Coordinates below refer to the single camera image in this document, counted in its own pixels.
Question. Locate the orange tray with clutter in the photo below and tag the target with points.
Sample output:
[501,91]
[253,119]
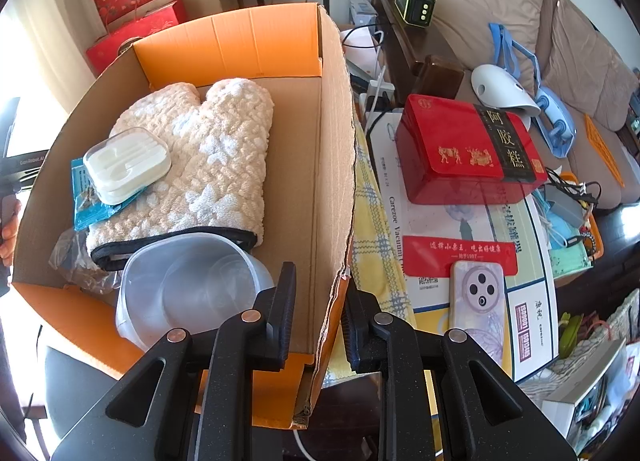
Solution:
[565,208]

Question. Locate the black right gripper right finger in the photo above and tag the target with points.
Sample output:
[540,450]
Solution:
[443,396]

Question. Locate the cream quilted oven mitt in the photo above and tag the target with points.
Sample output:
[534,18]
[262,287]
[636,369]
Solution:
[218,144]

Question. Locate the person's left hand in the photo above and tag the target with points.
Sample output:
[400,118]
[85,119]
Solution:
[9,234]

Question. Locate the white rounded plastic device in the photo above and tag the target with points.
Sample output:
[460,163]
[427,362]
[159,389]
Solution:
[495,88]

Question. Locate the brown sofa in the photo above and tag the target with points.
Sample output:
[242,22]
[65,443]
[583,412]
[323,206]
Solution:
[579,66]

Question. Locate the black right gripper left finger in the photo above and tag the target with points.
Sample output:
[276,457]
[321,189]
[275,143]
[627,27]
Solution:
[190,396]

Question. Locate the white vacuum product box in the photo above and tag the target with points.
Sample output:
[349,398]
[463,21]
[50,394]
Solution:
[531,340]

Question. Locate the green black cube device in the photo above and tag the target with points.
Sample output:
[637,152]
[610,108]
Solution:
[416,13]

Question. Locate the phone with round camera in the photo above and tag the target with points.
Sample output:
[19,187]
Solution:
[478,304]

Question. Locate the cardboard box orange flaps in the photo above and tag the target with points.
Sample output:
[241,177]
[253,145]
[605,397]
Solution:
[294,50]

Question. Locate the blue foil packet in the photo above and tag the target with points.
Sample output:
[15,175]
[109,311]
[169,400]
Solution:
[88,208]

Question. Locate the red card Chinese text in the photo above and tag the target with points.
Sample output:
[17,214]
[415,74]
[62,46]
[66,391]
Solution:
[434,256]

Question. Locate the red Ferrero gift box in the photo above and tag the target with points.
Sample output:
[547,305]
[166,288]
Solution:
[108,48]

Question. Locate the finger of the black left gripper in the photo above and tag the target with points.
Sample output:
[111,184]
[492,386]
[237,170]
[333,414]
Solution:
[17,172]

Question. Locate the clear plastic bowl container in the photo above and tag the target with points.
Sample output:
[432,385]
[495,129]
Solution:
[194,281]

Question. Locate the yellow plaid cloth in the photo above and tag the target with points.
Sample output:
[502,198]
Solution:
[374,264]

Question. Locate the red tin box Chinese characters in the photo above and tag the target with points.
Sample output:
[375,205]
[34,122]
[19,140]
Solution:
[453,152]

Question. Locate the clear bag rubber bands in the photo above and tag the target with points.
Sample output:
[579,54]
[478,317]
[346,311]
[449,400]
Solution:
[72,261]

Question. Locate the light blue plastic frame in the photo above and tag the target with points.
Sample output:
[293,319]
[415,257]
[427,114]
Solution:
[560,137]

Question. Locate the white plastic cutlery case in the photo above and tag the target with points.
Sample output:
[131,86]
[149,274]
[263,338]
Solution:
[125,164]

